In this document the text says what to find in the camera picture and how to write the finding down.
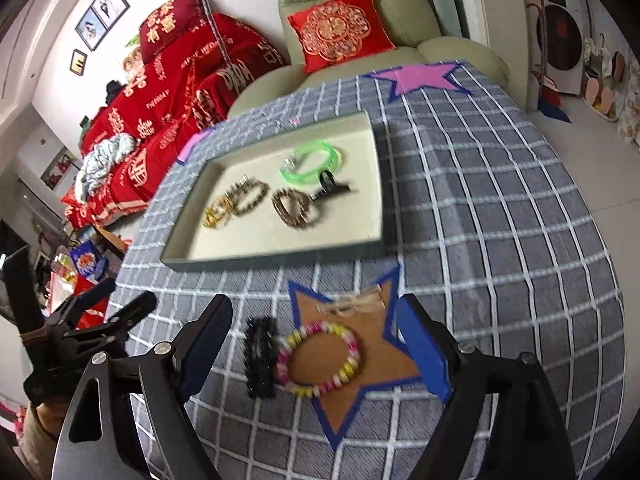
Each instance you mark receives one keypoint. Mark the beige bow hair clip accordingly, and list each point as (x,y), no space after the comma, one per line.
(345,305)

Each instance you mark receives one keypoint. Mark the pink slipper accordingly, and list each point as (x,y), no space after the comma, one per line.
(606,100)
(592,87)

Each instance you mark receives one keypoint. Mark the dark claw hair clip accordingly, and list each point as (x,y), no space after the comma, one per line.
(332,185)

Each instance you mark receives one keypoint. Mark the red printed sofa blanket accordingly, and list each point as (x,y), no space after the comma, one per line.
(165,110)

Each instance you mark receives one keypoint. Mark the gold green decoration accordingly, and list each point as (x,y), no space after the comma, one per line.
(132,57)

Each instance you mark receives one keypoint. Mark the brown slipper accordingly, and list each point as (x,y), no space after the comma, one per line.
(620,65)

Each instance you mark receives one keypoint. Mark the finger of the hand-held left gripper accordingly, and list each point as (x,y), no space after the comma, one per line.
(90,300)
(130,310)

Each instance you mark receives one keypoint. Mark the brown star blue-edged marker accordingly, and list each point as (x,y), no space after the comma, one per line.
(345,410)

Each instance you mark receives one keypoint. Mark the blue printed bag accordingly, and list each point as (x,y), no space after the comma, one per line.
(85,260)

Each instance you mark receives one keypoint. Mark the white washing machine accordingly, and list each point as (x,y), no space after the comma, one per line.
(565,35)

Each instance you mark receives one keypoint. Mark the small pink star marker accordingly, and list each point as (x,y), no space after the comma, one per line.
(192,150)

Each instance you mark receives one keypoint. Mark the green translucent bangle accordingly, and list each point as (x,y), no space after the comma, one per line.
(300,175)

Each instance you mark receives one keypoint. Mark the large pink star marker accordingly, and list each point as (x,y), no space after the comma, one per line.
(415,80)

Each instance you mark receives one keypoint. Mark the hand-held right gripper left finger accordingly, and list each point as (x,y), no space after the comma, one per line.
(200,360)

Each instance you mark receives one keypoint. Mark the red framed picture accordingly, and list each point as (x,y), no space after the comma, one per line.
(57,167)

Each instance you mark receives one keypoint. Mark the grey shallow tray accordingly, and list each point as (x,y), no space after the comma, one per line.
(350,225)

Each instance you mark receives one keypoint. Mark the person's left forearm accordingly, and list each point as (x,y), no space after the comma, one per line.
(45,425)

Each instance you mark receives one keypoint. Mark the red embroidered cushion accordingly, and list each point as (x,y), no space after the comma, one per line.
(340,30)

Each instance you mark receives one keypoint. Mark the black lace hair clip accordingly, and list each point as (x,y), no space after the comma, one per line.
(260,360)

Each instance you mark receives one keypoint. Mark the dark clothing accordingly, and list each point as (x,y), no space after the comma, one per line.
(112,91)

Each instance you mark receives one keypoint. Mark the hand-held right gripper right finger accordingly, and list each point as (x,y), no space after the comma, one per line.
(425,345)

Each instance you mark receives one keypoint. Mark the red broom with dustpan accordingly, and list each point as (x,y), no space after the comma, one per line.
(547,85)

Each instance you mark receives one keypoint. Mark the grey white cloth bundle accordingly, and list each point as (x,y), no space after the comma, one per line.
(107,152)

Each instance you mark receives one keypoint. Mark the red printed pillow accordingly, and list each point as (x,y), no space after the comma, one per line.
(170,25)

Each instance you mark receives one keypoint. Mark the small black framed photo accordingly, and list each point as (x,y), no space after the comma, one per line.
(78,61)

